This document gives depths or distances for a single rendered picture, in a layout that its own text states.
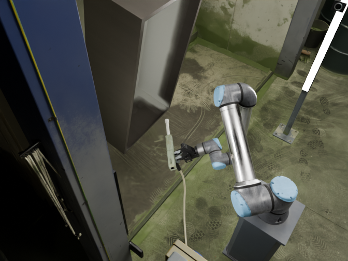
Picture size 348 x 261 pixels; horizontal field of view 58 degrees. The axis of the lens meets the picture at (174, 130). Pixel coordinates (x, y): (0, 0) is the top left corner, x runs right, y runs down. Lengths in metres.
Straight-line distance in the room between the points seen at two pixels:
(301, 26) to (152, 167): 2.08
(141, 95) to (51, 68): 1.95
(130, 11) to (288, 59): 2.59
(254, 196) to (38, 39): 1.31
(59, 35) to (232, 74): 3.12
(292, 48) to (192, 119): 1.37
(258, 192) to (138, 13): 1.07
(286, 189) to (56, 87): 1.32
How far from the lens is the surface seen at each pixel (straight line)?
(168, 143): 2.30
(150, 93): 2.71
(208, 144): 2.21
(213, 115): 3.23
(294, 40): 3.68
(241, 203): 1.70
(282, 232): 1.97
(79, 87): 0.89
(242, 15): 3.82
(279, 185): 1.78
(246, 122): 1.98
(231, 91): 1.78
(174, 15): 2.14
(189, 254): 0.84
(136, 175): 2.75
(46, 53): 0.78
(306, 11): 3.52
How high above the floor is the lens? 2.34
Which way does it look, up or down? 49 degrees down
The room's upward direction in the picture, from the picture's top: 2 degrees clockwise
